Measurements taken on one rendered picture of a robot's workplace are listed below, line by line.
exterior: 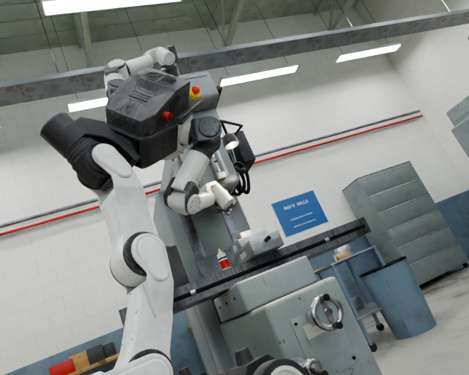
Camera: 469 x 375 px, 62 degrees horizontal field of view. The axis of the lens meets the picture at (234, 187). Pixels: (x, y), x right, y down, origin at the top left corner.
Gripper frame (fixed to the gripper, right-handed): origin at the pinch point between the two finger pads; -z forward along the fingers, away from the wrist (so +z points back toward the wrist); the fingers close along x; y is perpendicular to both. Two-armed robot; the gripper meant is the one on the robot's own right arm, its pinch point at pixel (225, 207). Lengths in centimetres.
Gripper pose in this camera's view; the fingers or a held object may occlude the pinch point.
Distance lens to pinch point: 194.4
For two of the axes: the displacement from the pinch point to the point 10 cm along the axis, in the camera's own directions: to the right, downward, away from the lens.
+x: -9.2, 3.9, -0.2
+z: -1.0, -2.9, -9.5
